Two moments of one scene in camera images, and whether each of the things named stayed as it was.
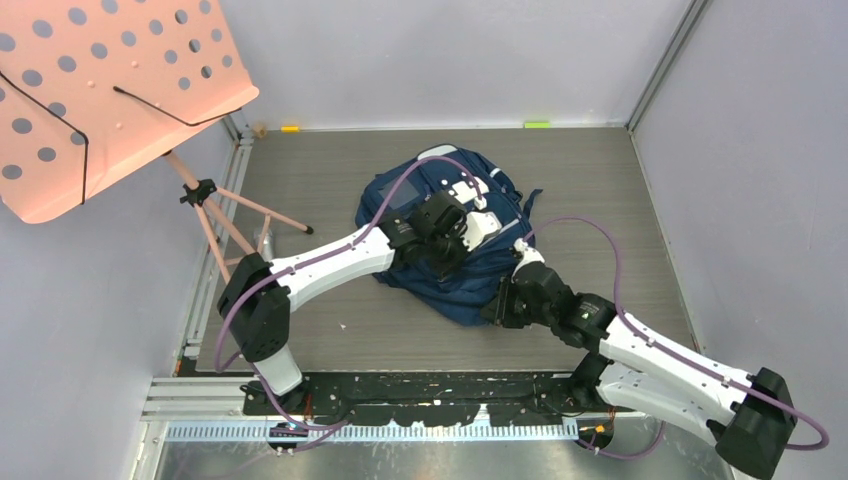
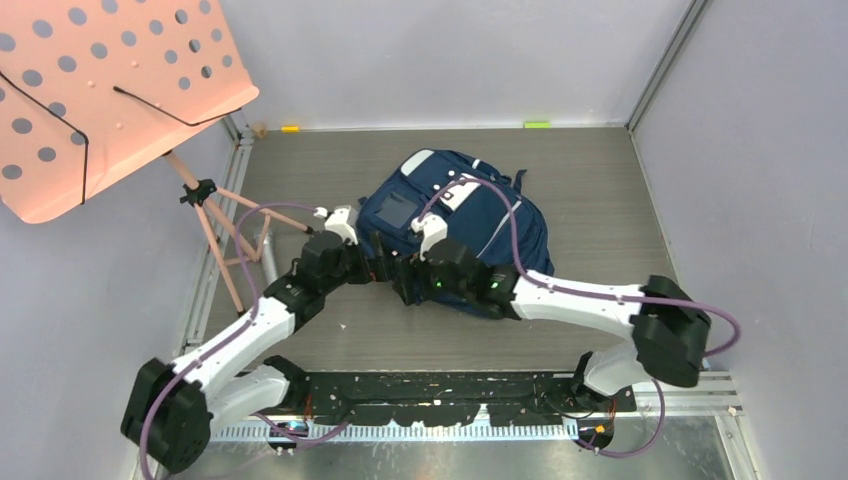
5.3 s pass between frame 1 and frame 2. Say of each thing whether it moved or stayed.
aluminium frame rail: stayed
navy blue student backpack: moved
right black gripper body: moved
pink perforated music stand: stayed
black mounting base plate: stayed
